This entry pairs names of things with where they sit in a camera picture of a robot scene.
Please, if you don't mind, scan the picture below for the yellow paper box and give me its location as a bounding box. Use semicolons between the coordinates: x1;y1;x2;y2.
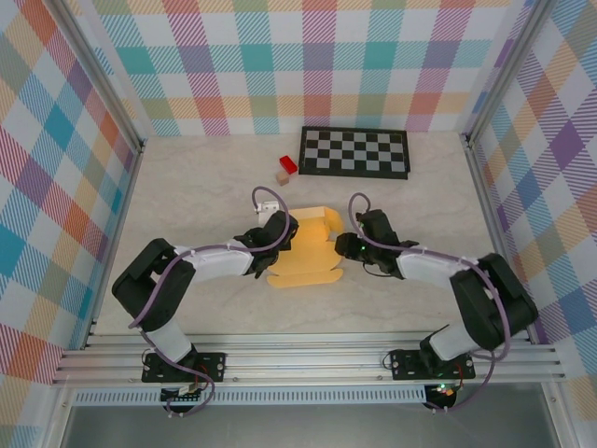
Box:
265;204;347;291

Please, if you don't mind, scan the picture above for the black grey checkerboard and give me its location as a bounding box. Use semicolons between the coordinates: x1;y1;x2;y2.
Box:
298;125;412;181

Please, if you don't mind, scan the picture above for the small electronics board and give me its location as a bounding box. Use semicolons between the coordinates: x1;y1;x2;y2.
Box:
426;382;461;400
160;385;206;405

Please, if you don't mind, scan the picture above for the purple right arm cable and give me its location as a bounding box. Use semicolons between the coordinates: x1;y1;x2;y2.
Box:
348;192;512;414

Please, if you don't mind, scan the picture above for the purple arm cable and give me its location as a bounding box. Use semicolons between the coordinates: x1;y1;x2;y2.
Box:
348;192;512;414
128;186;286;419

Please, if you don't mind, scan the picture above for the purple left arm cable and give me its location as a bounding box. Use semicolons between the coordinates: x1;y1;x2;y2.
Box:
128;186;286;419

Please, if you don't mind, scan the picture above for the aluminium side rail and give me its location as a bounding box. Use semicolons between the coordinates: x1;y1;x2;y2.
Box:
81;144;146;351
461;134;568;379

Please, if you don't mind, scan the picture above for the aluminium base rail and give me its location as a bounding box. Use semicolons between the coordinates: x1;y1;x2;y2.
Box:
50;331;568;386

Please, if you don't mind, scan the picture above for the slotted metal cable duct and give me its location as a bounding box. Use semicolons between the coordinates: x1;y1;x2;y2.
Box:
74;389;428;406

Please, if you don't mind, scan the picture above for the aluminium frame post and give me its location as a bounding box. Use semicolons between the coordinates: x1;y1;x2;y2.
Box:
49;0;146;158
461;0;559;150

